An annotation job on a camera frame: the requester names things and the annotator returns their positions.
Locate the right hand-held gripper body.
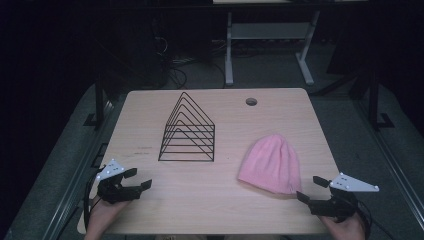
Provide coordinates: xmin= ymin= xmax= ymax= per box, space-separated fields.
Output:
xmin=308 ymin=171 xmax=380 ymax=222

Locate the black metal stand post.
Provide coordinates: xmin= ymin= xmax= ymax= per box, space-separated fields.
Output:
xmin=83 ymin=74 xmax=106 ymax=128
xmin=367 ymin=71 xmax=396 ymax=130

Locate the person's right hand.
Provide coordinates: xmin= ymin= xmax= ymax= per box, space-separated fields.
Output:
xmin=318 ymin=211 xmax=367 ymax=240

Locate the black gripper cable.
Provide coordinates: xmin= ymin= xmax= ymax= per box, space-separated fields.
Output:
xmin=82 ymin=173 xmax=103 ymax=232
xmin=355 ymin=199 xmax=398 ymax=240

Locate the pink knitted beanie hat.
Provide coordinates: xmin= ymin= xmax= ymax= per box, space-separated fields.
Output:
xmin=236 ymin=133 xmax=303 ymax=196

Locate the person's left hand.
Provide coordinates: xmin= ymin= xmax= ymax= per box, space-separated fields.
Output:
xmin=84 ymin=195 xmax=132 ymax=240

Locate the tangle of floor cables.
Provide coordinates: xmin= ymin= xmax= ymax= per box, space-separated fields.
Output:
xmin=154 ymin=34 xmax=228 ymax=90

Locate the black wire file rack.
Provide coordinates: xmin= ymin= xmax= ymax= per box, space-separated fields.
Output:
xmin=157 ymin=91 xmax=216 ymax=163

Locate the white metal table frame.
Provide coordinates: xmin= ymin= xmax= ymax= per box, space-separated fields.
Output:
xmin=224 ymin=10 xmax=322 ymax=87

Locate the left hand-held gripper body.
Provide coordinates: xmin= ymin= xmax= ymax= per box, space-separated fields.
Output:
xmin=95 ymin=158 xmax=144 ymax=205

